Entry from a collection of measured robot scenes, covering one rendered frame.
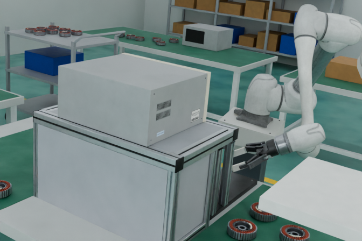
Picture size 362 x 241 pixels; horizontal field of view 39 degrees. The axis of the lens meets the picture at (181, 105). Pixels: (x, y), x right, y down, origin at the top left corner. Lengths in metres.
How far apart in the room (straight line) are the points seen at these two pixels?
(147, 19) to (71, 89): 8.71
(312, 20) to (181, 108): 0.87
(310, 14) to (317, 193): 1.27
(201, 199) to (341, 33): 1.06
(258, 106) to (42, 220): 1.40
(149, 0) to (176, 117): 8.74
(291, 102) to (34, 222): 1.55
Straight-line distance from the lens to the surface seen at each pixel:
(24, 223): 2.01
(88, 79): 1.84
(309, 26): 2.42
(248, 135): 2.81
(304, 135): 2.22
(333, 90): 4.54
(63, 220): 2.02
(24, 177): 2.35
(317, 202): 1.29
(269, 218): 2.10
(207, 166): 1.87
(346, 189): 1.40
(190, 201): 1.84
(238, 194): 2.25
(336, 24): 2.47
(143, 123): 1.71
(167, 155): 1.67
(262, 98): 2.85
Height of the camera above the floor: 1.76
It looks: 17 degrees down
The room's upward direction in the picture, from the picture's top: 5 degrees clockwise
